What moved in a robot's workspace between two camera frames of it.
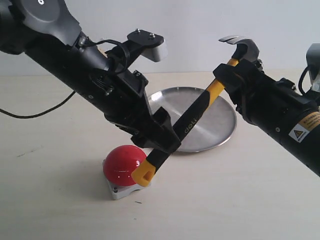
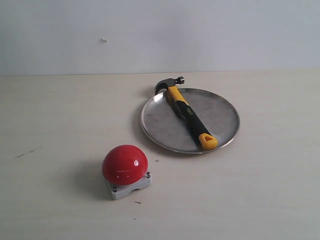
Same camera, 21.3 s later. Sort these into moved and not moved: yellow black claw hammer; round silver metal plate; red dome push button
Moved: yellow black claw hammer
Not moved: red dome push button; round silver metal plate
